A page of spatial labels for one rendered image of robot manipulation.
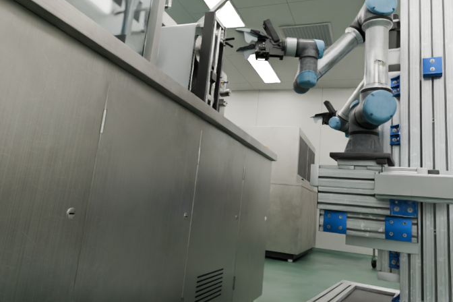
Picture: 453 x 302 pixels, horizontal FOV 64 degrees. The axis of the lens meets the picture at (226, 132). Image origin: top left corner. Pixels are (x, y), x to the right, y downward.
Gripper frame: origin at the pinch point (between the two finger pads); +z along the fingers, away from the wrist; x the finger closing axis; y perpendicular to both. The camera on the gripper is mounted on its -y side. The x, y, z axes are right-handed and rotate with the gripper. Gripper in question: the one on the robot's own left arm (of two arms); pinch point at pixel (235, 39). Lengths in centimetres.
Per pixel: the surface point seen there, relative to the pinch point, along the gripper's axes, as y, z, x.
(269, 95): -214, -40, 492
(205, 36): -9.9, 15.1, 14.2
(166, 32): -21, 37, 28
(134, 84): 46, 21, -46
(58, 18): 48, 27, -74
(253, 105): -196, -11, 504
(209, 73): 5.8, 11.8, 20.0
